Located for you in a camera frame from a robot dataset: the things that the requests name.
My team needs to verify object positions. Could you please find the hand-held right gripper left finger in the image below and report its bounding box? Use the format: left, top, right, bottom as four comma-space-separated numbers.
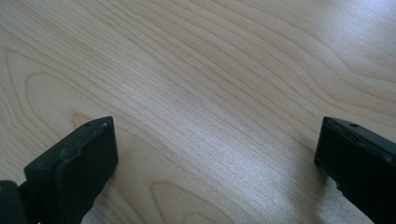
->
19, 116, 120, 224

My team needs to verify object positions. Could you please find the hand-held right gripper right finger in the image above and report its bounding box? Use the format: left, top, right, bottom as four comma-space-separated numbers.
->
313, 116, 396, 224

